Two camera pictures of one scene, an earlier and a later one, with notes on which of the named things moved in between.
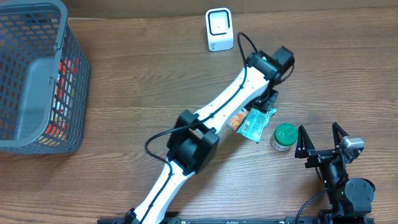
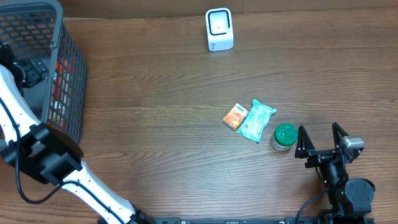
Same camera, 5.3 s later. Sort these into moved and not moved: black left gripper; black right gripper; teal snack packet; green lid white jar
Moved: black left gripper
Not moved: green lid white jar; black right gripper; teal snack packet
